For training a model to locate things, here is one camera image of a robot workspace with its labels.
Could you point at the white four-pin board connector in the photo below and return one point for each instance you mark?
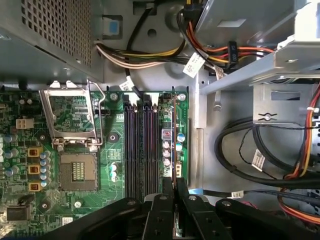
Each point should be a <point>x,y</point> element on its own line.
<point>24,123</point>

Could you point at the CPU socket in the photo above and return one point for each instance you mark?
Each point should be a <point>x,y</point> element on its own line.
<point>65,160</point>

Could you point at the grey power supply unit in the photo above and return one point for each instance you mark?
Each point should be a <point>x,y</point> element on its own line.
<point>37,57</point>

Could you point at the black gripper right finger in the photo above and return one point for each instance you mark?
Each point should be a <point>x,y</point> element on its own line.
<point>197,222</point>

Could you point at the grey metal drive cage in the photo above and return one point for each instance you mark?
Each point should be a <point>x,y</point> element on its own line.
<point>237,15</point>

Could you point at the metal socket cover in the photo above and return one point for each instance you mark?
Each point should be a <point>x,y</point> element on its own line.
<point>49,115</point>

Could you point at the green RAM stick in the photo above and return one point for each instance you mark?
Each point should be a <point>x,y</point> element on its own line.
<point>174,120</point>

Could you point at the black RAM slot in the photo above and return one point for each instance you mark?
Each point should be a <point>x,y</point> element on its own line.
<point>148,150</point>
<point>156,150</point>
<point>138,150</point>
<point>128,150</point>

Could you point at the black power connector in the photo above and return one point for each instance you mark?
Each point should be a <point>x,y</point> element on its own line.
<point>232,53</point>

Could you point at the black PC case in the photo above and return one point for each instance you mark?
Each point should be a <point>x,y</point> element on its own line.
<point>207,155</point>

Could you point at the grey clip blue tab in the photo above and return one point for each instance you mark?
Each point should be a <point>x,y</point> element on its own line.
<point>113,26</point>

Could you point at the green motherboard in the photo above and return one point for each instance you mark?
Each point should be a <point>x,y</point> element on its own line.
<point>110,152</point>

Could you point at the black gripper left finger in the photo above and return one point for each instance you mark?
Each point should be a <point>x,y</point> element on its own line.
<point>160,220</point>

